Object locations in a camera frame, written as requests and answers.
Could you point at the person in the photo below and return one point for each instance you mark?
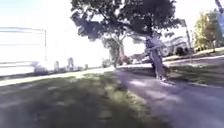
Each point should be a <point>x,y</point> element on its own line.
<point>156,56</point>

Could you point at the large spreading tree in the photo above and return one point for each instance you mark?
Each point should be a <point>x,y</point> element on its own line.
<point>133,16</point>

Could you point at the shaded grass lawn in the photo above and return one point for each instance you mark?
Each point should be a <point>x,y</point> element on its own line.
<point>73,103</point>

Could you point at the pale crossing path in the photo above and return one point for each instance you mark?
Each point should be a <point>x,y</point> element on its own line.
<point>50,76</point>

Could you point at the pale house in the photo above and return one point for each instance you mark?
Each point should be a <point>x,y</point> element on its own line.
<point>173,45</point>

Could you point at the pole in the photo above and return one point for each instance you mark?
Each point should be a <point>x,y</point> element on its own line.
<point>188,41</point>

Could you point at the grey concrete path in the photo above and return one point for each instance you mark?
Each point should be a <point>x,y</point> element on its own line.
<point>186,106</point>

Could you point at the street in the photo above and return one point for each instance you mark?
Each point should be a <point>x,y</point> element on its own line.
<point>200,60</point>

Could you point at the grass verge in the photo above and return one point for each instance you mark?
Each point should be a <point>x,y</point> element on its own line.
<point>203,73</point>

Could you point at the white building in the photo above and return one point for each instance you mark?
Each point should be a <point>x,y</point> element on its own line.
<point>20,46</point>

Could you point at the green trees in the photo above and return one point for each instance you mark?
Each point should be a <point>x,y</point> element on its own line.
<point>206,31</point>

